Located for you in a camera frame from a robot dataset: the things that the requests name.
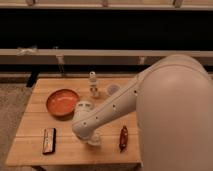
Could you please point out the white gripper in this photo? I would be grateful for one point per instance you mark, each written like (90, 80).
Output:
(94, 139)

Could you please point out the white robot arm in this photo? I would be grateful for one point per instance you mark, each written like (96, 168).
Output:
(173, 103)

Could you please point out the orange bowl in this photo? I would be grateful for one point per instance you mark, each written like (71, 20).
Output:
(62, 102)

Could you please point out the clear plastic bottle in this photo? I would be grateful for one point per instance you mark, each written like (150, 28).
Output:
(93, 85)

